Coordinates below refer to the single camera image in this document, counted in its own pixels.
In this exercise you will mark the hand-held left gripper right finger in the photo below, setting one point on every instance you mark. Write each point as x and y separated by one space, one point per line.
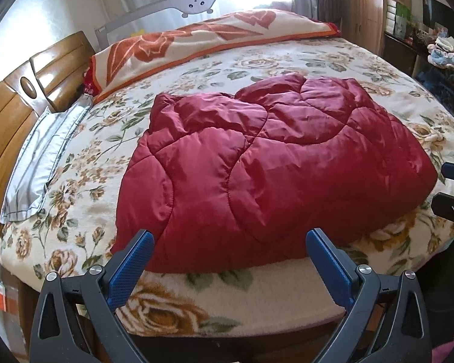
331 268

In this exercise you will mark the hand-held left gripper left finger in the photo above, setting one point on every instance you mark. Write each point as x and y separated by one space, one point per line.
130 268

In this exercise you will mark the red quilted jacket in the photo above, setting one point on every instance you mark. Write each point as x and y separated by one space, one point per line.
268 166

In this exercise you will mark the pile of clothes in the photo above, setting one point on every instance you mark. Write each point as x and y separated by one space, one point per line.
448 55

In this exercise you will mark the floral bed blanket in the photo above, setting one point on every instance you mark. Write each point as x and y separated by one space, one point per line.
166 302

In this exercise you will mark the dark desk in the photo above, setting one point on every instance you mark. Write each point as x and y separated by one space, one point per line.
404 53

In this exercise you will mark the cardboard box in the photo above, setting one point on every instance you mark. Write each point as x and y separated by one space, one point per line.
3 310

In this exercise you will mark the grey pillow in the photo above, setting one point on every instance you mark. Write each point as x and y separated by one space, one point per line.
41 158

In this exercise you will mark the row of small boxes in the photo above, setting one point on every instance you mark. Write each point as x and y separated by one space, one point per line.
399 17

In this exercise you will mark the wooden wardrobe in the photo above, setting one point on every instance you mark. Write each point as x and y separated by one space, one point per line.
363 3

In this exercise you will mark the wooden headboard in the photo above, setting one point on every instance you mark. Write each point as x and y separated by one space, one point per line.
7 106

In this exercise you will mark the orange flower folded blanket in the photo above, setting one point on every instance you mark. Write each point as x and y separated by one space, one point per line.
196 37

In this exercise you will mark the grey bed rail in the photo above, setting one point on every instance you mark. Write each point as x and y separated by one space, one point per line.
200 2

